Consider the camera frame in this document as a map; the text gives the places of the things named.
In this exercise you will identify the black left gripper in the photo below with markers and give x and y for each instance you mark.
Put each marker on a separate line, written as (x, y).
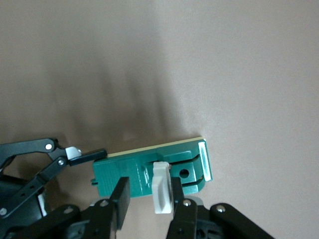
(27, 214)

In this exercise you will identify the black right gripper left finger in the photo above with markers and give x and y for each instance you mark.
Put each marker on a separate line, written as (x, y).
(122, 199)

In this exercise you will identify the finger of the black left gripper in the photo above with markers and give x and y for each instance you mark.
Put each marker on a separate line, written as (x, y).
(87, 156)

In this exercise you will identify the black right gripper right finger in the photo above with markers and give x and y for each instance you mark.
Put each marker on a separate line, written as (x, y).
(178, 196)

